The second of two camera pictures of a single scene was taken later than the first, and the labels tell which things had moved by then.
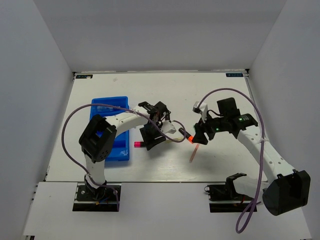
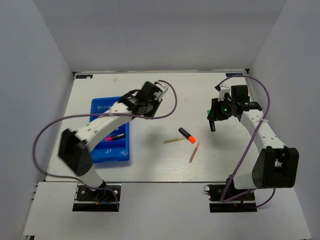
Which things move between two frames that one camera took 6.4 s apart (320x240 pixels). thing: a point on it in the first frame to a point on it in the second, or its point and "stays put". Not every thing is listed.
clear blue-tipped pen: (107, 107) stays put
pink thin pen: (193, 153) stays put
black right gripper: (199, 136) to (215, 114)
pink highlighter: (137, 144) to (109, 138)
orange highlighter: (190, 137) stays put
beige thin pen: (177, 139) stays put
